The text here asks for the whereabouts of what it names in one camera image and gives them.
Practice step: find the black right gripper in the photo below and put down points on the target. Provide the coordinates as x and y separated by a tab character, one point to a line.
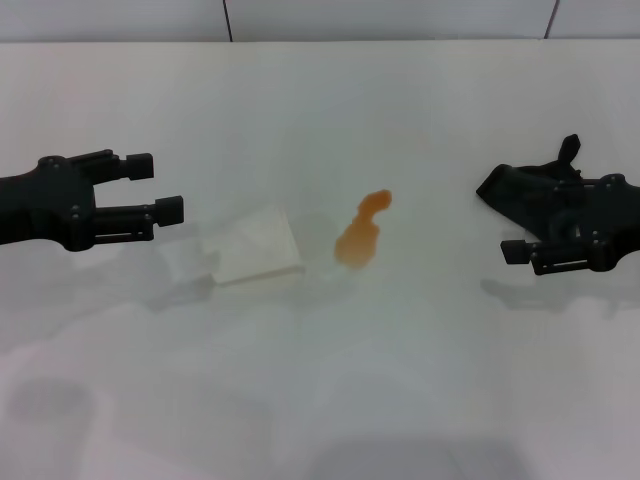
617	225

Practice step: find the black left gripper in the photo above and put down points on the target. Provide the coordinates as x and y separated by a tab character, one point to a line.
45	205

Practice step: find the dark blue rag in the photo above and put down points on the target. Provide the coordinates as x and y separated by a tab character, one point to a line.
505	186

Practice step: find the white paper cup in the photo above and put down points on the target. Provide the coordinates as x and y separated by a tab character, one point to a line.
255	245

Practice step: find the brown water stain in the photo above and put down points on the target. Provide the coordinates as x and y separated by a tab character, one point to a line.
357	245

